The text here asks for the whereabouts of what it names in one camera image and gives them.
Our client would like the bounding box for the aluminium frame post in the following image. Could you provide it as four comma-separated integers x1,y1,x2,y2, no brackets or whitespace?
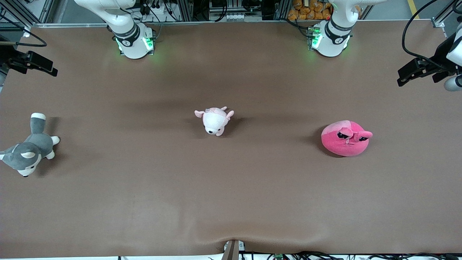
0,0,26,29
431,0,462,28
274,0,291,20
176,0,194,22

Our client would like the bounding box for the aluminium table edge rail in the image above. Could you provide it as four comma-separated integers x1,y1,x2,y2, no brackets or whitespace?
34,20,443,29

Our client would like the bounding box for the brown table cloth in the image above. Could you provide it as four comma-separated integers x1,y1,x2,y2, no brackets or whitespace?
0,20,462,259

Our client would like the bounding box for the silver camera mount pole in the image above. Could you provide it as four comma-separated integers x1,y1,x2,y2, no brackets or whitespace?
221,240,241,260

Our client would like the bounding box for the orange bagged items pile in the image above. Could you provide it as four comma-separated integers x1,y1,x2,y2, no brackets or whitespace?
288,0,362,21

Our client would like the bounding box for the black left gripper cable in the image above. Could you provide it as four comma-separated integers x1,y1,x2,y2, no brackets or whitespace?
401,0,450,71

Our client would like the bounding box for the grey white husky plush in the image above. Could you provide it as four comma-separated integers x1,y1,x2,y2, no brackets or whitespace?
0,113,60,177

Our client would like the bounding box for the pale pink white plush dog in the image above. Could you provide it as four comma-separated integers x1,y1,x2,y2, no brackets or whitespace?
194,106,235,137

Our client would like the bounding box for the round pink plush toy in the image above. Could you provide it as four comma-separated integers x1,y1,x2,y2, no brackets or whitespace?
321,120,373,157

